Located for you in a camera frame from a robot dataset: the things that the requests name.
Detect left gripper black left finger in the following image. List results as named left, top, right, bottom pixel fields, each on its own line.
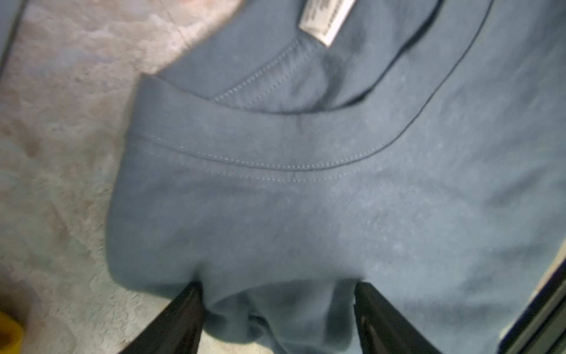
left=120, top=283, right=205, bottom=354

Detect grey-blue t-shirt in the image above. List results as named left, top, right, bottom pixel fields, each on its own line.
left=106, top=1, right=565, bottom=353

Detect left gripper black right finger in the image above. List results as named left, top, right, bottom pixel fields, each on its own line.
left=354, top=282, right=440, bottom=354

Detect yellow t-shirt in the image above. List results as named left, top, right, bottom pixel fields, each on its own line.
left=0, top=313, right=24, bottom=354

